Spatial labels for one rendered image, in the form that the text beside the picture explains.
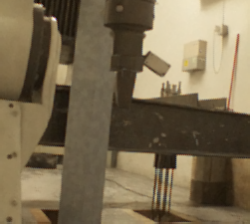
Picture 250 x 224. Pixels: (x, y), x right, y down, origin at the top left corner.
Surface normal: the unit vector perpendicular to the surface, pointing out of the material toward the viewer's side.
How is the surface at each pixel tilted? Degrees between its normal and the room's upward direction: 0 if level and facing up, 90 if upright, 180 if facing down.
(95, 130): 90
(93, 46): 90
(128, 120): 90
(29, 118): 83
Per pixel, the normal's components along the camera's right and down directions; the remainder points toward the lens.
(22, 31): 0.42, -0.20
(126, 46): 0.04, 0.04
